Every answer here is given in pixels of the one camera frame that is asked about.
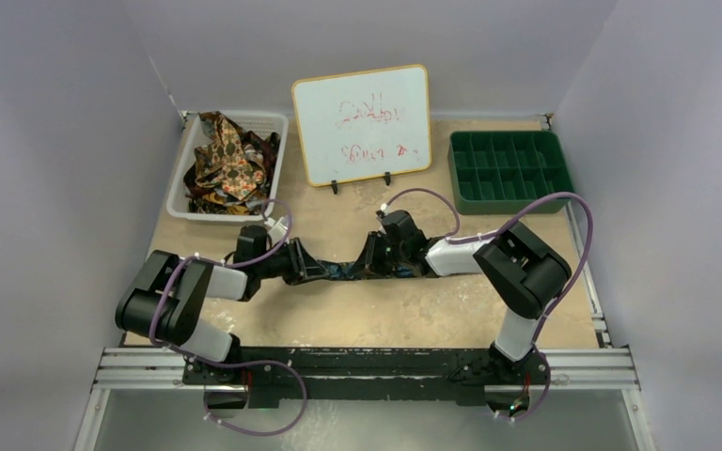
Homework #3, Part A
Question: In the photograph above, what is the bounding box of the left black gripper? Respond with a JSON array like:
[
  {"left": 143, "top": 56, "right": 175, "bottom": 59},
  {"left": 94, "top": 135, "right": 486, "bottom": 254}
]
[{"left": 256, "top": 237, "right": 328, "bottom": 285}]

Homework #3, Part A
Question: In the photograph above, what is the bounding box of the blue floral necktie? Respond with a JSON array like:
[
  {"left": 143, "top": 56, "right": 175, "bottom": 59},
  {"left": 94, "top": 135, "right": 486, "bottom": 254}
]
[{"left": 319, "top": 260, "right": 438, "bottom": 282}]

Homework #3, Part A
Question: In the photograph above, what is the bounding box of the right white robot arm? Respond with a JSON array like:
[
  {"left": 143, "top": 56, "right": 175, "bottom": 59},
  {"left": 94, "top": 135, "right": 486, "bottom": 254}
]
[{"left": 342, "top": 210, "right": 573, "bottom": 382}]

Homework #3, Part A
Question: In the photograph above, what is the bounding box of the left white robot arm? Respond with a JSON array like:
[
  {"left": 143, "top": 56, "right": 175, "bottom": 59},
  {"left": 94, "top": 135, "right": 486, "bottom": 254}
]
[{"left": 115, "top": 225, "right": 332, "bottom": 384}]

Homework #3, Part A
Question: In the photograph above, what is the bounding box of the white plastic basket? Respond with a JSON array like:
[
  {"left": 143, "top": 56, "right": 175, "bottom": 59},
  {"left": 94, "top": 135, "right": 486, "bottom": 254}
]
[{"left": 166, "top": 110, "right": 289, "bottom": 224}]

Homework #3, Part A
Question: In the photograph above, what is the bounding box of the orange patterned necktie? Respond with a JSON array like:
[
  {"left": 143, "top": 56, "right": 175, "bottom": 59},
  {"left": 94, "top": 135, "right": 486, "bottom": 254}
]
[{"left": 194, "top": 112, "right": 267, "bottom": 201}]

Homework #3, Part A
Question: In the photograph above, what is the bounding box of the small whiteboard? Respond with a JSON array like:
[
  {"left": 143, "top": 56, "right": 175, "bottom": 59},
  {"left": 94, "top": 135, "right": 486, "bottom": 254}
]
[{"left": 291, "top": 64, "right": 432, "bottom": 187}]

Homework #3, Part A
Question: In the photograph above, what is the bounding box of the green compartment tray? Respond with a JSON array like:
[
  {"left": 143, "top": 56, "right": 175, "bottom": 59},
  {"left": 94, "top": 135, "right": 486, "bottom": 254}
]
[{"left": 447, "top": 131, "right": 575, "bottom": 215}]

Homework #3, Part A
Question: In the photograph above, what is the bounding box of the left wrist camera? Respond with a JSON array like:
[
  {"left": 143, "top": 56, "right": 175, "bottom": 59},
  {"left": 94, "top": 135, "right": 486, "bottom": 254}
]
[{"left": 264, "top": 215, "right": 292, "bottom": 244}]

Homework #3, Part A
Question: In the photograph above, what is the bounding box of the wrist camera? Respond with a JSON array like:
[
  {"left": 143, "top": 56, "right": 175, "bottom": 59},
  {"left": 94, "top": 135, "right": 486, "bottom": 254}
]
[
  {"left": 264, "top": 215, "right": 292, "bottom": 244},
  {"left": 375, "top": 203, "right": 397, "bottom": 226}
]

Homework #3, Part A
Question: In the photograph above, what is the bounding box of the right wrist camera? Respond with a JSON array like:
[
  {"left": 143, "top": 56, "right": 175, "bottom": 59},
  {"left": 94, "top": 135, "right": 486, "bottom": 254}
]
[{"left": 375, "top": 203, "right": 397, "bottom": 226}]

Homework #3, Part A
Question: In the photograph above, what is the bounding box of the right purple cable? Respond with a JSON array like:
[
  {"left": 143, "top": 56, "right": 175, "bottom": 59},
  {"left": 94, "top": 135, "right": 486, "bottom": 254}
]
[{"left": 378, "top": 187, "right": 595, "bottom": 425}]

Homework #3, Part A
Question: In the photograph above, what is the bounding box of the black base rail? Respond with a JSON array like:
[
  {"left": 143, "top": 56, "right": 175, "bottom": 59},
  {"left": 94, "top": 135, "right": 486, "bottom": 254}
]
[{"left": 182, "top": 346, "right": 551, "bottom": 411}]

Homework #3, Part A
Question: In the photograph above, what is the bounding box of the aluminium frame rail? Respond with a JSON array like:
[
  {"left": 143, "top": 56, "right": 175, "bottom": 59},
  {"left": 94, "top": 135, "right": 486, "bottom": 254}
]
[{"left": 93, "top": 347, "right": 638, "bottom": 390}]

